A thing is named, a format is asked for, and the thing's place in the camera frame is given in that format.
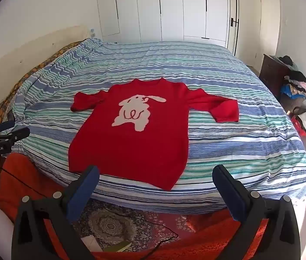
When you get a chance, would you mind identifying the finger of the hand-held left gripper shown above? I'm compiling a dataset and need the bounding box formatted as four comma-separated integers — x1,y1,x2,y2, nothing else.
0,127,31,145
0,120,16,135

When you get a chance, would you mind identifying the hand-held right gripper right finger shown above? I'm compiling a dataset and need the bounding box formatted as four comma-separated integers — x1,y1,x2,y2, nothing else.
212,165,302,260

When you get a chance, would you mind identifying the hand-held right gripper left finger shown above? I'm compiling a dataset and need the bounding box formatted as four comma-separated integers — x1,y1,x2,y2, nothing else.
11,165,100,260

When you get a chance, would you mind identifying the red sweater with white rabbit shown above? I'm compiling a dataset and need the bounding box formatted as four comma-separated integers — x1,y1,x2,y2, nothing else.
68,77,239,190

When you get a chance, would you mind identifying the pile of clothes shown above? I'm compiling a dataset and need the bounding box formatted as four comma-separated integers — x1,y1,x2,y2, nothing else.
278,55,306,101

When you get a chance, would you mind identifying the patterned rug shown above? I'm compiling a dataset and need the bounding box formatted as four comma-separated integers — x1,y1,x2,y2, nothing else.
72,198,224,251

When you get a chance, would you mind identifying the orange fleece garment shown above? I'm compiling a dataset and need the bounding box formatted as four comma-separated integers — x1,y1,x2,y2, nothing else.
0,154,270,260

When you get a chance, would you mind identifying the orange patterned sheet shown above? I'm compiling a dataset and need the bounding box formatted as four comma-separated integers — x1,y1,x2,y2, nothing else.
0,41,83,125

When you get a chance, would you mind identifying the blue green striped duvet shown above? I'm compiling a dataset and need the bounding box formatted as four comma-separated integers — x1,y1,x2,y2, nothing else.
9,37,306,214

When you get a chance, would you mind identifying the white paper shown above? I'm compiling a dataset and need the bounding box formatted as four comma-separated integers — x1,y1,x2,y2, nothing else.
81,236,104,253

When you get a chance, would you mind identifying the green book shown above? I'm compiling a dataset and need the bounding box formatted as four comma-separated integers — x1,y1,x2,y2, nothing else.
103,240,132,253

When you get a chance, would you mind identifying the red bag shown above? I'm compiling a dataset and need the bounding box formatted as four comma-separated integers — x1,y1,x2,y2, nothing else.
291,115,306,137

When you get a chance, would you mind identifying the dark wooden dresser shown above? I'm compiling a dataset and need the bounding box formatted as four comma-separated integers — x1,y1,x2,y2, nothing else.
259,54,291,98

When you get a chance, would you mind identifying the white door with black handle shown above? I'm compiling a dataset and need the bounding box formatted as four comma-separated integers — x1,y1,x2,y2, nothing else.
228,0,241,55

